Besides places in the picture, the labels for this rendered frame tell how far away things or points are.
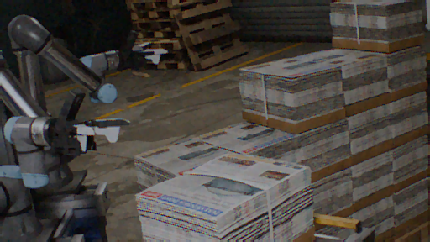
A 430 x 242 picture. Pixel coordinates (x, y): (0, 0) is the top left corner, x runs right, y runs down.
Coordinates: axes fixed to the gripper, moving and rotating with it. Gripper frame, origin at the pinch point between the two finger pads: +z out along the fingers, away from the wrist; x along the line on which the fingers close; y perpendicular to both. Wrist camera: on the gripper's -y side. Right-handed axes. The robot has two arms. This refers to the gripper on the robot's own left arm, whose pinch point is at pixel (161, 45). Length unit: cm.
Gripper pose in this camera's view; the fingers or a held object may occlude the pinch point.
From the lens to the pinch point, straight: 277.7
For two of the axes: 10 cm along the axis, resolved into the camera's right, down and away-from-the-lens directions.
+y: 0.5, 9.2, 3.8
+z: 9.0, -2.1, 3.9
